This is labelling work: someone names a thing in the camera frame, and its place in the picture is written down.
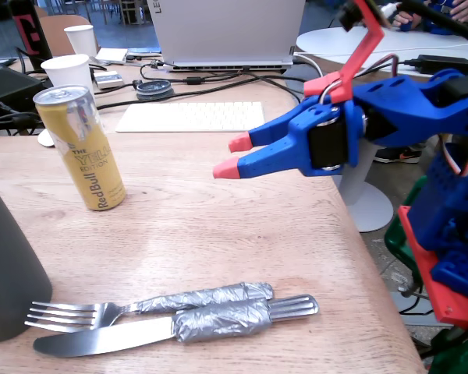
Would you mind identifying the white round pedestal table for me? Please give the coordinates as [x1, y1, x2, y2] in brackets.
[295, 26, 468, 234]

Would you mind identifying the black bottle with pink letter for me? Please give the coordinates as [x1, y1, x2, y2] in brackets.
[8, 0, 54, 72]

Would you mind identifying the yellow Red Bull can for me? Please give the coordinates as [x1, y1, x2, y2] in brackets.
[33, 85, 127, 212]

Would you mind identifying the small silver box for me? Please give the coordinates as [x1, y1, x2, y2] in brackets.
[93, 70, 125, 90]

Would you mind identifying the black dock cable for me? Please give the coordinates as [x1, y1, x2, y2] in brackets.
[0, 100, 44, 136]

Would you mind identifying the fork with taped handle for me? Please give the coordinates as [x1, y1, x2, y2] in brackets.
[24, 281, 275, 334]

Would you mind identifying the long black cable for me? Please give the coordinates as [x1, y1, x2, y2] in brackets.
[95, 73, 307, 112]

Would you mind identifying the flat white box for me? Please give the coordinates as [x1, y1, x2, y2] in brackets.
[95, 48, 129, 65]

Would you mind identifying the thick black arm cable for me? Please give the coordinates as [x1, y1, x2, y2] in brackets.
[399, 0, 468, 52]

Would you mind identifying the white computer mouse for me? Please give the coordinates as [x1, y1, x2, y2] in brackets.
[37, 128, 56, 148]

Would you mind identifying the silver laptop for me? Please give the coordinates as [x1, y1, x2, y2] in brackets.
[146, 0, 307, 74]

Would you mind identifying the black cable with ferrite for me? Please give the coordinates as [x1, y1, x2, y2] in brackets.
[139, 61, 266, 87]

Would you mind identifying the dark grey bottle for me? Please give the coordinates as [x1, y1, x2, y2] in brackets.
[0, 171, 54, 344]

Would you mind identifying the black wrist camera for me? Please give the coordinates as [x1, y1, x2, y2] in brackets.
[337, 0, 366, 33]

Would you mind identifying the white cable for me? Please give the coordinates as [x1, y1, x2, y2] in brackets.
[293, 52, 325, 81]

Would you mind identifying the black docking box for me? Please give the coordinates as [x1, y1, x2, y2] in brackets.
[0, 65, 54, 118]

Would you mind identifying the white keyboard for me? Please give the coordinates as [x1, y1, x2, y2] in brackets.
[115, 101, 266, 134]

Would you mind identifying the brown wooden chair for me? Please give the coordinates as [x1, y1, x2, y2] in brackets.
[37, 14, 101, 58]

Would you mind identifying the white paper cup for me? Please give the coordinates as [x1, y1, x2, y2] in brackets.
[41, 54, 97, 106]
[63, 24, 98, 58]

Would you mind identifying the red camera mount bracket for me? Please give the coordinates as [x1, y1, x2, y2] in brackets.
[303, 0, 395, 105]

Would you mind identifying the black sneaker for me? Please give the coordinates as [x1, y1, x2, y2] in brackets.
[373, 146, 423, 164]

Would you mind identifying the blue gripper with motor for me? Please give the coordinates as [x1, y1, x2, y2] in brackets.
[212, 99, 367, 180]

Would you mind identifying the red robot base plate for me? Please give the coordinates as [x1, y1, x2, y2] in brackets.
[397, 205, 468, 326]

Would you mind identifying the green clamp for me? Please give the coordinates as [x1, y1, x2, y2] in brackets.
[384, 175, 432, 285]
[428, 326, 468, 374]

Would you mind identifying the black power adapter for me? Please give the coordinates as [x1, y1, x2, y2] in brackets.
[415, 54, 468, 76]

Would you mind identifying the knife with taped handle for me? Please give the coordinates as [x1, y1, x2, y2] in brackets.
[33, 294, 320, 358]

